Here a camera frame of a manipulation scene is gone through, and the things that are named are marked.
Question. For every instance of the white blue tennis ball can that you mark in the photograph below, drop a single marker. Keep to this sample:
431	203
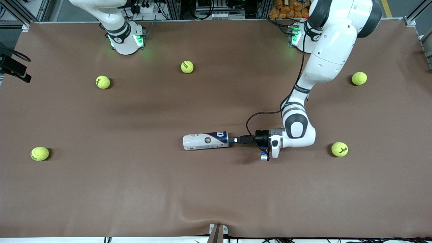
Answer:
206	141

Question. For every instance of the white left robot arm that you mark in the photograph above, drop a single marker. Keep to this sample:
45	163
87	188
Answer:
332	50

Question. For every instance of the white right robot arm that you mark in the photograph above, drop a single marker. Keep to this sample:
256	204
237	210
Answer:
123	38

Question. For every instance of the yellow-green tennis ball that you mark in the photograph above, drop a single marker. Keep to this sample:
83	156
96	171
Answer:
359	78
187	66
103	82
339	149
39	153

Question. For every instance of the brown table mat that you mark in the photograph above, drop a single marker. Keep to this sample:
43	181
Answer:
236	189

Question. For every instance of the white terminal strip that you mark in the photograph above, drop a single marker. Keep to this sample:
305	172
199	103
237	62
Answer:
226	15

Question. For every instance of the orange bread roll pile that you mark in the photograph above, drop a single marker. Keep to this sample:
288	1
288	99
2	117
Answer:
287	9

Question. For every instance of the white power strip with plugs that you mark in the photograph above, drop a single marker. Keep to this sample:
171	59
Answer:
148	9

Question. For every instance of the silver aluminium frame profile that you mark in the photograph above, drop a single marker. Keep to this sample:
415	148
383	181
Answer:
17	13
413	15
173	9
265	8

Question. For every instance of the silver metal bracket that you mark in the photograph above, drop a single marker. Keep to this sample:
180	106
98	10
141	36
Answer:
212	229

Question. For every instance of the brown camera mount post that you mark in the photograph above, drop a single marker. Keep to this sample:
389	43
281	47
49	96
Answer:
216	236

